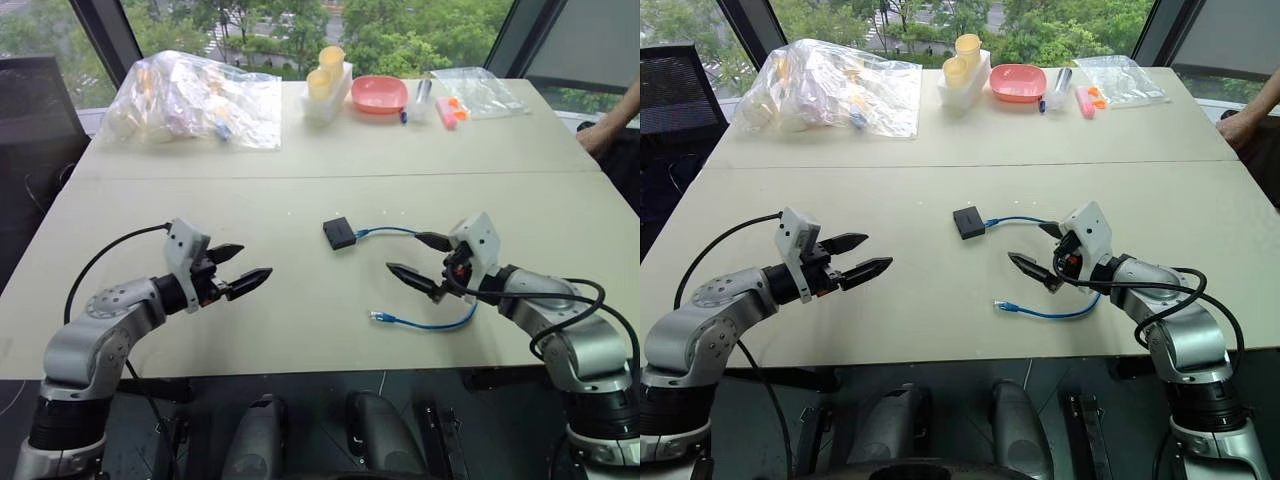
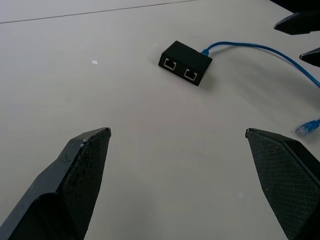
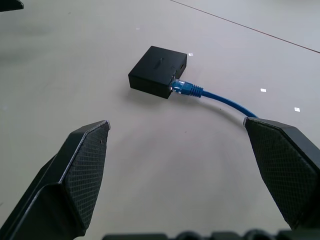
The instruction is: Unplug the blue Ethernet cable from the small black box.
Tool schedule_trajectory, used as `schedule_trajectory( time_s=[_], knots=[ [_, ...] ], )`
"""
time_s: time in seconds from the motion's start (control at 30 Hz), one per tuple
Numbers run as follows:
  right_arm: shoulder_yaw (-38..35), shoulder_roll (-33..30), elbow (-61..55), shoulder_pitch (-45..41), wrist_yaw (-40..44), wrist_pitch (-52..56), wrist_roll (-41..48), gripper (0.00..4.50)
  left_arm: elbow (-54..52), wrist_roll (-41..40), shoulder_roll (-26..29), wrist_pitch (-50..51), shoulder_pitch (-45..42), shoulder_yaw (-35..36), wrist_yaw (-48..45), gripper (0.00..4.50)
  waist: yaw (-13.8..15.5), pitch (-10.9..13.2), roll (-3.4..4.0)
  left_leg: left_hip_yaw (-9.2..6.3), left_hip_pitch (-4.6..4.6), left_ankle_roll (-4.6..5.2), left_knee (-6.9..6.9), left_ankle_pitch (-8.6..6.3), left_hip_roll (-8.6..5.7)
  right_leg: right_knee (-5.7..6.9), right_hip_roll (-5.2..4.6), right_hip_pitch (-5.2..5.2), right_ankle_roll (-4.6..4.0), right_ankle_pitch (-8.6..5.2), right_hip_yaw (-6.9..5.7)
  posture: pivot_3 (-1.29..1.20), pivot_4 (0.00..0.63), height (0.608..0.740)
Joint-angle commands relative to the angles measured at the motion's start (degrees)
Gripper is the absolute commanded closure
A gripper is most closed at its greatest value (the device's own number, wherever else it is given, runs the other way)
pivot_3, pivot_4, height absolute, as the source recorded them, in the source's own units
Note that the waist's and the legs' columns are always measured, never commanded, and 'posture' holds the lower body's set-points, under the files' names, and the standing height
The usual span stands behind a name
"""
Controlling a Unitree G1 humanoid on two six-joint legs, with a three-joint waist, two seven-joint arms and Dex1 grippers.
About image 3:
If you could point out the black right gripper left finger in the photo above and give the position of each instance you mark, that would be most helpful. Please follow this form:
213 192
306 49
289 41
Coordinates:
62 185

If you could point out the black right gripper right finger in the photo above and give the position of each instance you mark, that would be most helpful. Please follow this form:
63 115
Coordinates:
280 170

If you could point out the small black box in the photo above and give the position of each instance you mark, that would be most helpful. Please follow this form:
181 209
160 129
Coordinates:
157 70

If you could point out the black object at corner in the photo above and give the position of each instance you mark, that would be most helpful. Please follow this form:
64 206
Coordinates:
10 4

